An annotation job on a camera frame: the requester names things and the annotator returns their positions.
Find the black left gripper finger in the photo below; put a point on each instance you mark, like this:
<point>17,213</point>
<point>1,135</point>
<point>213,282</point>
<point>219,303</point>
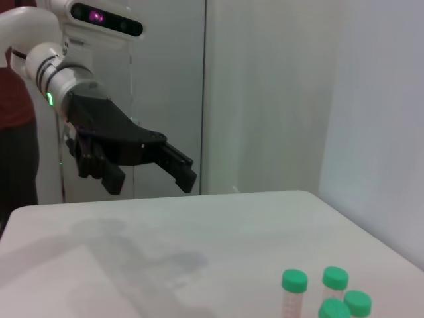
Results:
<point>114,180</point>
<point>180,170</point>

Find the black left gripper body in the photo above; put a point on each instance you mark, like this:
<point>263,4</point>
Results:
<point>109,129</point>

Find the clear test tube green cap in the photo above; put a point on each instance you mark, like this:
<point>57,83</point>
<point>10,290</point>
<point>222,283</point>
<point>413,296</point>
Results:
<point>335,278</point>
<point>334,310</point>
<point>294,281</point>
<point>358,302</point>

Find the person in red shirt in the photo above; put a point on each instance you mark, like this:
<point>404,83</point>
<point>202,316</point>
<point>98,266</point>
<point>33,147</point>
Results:
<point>13,99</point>

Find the silver left camera bracket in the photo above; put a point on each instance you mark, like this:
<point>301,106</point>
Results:
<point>96,49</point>

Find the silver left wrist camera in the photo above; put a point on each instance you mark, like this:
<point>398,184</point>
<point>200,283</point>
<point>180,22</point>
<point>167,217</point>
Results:
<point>106,20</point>

